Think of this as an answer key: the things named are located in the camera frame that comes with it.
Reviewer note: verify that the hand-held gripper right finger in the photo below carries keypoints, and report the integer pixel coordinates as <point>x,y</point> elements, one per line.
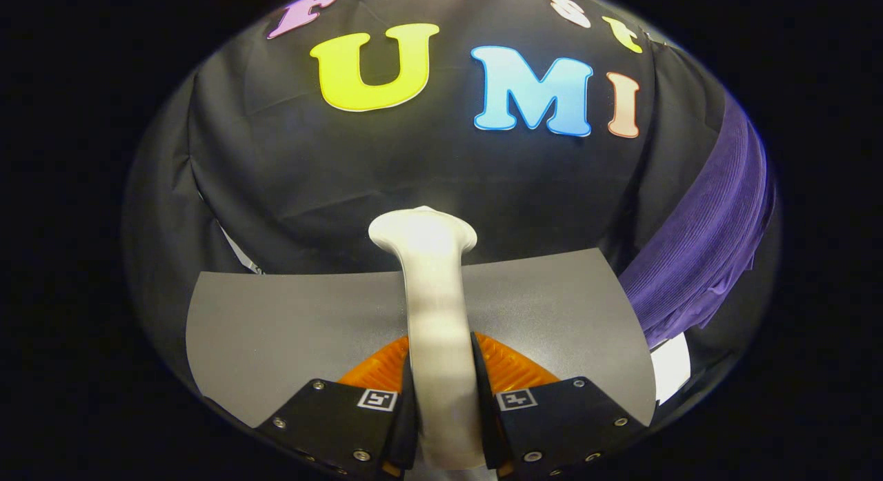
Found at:
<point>486,433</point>

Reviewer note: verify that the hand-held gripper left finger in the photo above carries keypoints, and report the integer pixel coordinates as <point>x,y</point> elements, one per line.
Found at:
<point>407,433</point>

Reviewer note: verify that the grey cabinet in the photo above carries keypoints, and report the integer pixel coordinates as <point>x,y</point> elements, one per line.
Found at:
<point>276,329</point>

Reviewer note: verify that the white garment steamer head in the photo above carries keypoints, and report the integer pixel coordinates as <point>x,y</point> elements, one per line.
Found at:
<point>434,315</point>

